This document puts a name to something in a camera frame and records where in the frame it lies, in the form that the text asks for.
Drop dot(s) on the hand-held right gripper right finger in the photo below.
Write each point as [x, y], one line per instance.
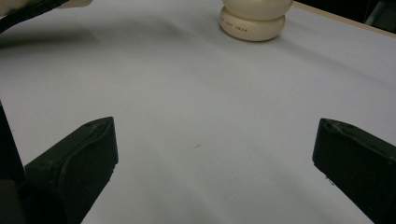
[358, 161]

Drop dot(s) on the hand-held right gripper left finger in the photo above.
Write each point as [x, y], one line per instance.
[77, 168]

